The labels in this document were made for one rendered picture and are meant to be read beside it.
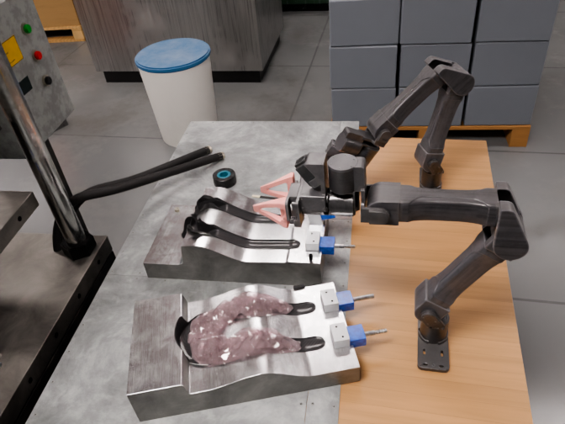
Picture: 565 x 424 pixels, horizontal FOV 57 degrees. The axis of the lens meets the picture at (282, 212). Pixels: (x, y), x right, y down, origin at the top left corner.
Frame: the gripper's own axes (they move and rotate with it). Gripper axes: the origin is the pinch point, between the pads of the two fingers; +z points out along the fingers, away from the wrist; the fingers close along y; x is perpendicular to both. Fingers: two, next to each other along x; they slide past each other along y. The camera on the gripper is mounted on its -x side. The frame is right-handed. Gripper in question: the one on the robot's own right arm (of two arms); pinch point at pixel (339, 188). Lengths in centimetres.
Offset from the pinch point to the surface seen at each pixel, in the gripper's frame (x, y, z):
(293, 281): -7.1, 38.5, 7.1
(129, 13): -139, -248, 114
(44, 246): -76, 26, 52
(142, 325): -39, 63, 15
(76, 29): -209, -347, 211
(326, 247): -3.9, 33.7, -4.7
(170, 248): -41, 32, 22
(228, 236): -27.7, 31.2, 9.2
